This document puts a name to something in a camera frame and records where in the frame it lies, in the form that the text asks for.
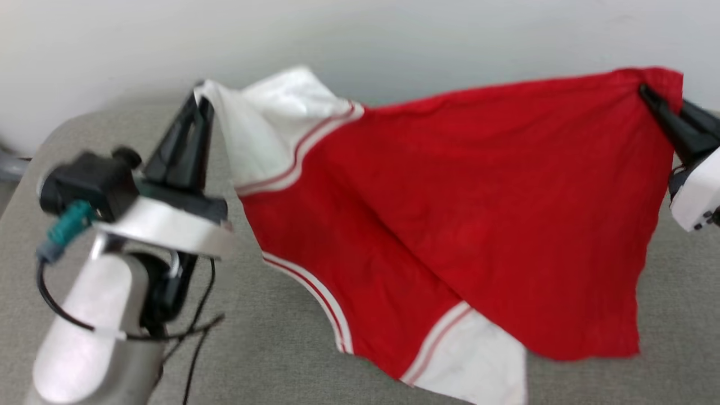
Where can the red and white basketball jersey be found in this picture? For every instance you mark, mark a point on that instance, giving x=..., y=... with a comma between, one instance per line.
x=478, y=197

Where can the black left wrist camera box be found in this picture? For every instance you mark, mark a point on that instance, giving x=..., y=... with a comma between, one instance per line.
x=84, y=180

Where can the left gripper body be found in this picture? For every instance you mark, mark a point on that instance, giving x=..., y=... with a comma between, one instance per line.
x=180, y=230

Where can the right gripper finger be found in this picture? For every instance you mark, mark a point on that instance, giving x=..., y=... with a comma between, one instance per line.
x=672, y=129

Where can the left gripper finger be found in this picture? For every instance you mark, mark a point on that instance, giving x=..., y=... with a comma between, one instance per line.
x=171, y=157
x=201, y=152

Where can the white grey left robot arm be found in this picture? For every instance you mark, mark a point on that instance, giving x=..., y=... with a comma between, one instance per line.
x=90, y=337

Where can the grey metal pipe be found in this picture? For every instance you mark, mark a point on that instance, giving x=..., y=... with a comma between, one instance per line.
x=8, y=169

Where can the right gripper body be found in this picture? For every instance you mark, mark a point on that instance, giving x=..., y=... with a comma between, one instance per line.
x=700, y=191

